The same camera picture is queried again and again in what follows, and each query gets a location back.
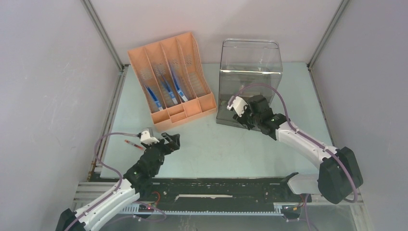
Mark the red pen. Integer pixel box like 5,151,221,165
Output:
125,140,144,150

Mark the blue folder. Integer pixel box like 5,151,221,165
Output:
170,65,189,102
144,85,163,111
160,75,178,105

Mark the grey transparent drawer unit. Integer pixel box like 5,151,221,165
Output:
216,38,283,128

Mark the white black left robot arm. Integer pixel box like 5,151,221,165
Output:
56,128,180,231

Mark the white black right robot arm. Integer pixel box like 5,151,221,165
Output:
227,95,364,204

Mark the orange plastic desk organizer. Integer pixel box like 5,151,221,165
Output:
127,32,217,131

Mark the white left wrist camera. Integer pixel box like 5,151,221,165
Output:
140,128,159,145

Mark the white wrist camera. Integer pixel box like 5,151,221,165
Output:
227,96,248,117
140,128,159,145

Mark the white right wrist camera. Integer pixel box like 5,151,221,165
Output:
227,96,248,117

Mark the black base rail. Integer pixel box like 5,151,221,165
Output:
139,177,312,214

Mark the aluminium frame post right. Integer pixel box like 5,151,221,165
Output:
307,0,351,71

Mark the aluminium frame post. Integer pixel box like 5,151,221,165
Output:
80,0,125,72
307,0,351,71

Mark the aluminium frame post left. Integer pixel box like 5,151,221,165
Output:
80,0,125,72

